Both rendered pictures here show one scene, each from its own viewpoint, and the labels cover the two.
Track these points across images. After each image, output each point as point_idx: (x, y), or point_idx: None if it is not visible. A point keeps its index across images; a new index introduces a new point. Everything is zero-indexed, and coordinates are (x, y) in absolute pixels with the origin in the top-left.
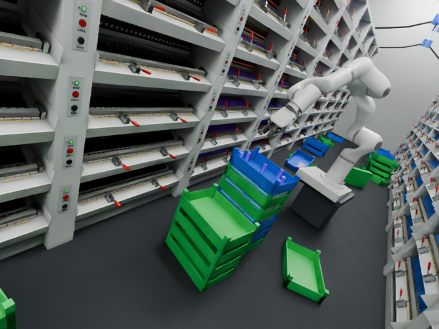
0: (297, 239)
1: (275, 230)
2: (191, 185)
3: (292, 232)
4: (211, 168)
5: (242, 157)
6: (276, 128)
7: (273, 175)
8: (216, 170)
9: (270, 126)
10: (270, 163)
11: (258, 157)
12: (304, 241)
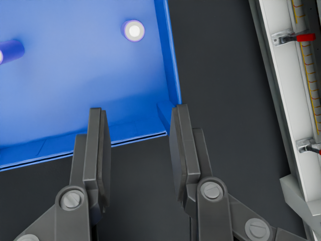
0: (22, 206)
1: (56, 163)
2: (252, 15)
3: (46, 208)
4: (280, 71)
5: (160, 30)
6: (67, 220)
7: (19, 133)
8: (280, 103)
9: (187, 208)
10: (65, 148)
11: (146, 125)
12: (14, 221)
